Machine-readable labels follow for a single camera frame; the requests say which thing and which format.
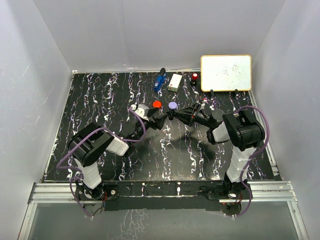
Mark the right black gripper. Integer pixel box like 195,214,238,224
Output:
174,103,214,129

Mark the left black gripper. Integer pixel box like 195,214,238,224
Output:
132,107,168,144

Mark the orange earbud charging case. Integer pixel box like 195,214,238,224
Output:
152,100,162,109

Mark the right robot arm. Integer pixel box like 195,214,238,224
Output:
167,102,266,199

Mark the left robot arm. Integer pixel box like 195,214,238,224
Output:
68,104,168,200

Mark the white rectangular box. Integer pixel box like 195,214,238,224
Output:
168,73,182,92

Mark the red emergency stop button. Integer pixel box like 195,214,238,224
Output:
190,72,199,86

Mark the blue black stapler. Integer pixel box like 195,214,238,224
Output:
153,67,167,92

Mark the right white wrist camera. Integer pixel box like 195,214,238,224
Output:
200,98,208,110

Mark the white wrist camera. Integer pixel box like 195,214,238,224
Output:
130,104,149,120
200,98,208,110

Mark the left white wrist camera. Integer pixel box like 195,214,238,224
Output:
130,104,149,120

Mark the white whiteboard wooden frame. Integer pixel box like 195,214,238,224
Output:
200,54,252,92

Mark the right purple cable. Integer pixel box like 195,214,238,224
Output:
206,99,271,221

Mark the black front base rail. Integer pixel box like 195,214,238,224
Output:
74,180,253,212

